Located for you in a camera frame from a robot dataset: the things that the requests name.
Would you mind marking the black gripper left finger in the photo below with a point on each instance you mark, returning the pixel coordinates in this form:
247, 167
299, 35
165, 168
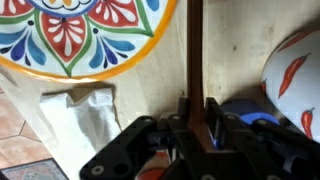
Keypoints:
133, 146

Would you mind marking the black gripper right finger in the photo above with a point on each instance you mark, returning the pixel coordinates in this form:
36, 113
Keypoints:
260, 153

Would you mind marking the dark wooden spoon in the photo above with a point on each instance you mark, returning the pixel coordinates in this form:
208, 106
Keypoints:
195, 66

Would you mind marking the white chili-print utensil holder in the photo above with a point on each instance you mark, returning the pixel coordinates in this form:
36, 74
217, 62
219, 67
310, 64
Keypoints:
296, 83

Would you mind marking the red-lidded spice jar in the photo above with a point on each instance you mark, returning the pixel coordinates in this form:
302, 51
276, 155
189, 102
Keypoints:
156, 166

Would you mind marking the blue plastic bowl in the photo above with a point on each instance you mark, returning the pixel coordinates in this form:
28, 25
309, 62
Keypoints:
246, 111

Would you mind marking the white paper napkin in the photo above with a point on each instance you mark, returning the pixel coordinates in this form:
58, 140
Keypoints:
86, 126

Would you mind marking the patterned floor rug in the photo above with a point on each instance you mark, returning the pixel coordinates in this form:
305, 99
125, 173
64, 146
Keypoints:
33, 171

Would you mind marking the colourful floral ceramic plate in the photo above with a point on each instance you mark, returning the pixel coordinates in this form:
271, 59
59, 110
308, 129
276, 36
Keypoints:
83, 36

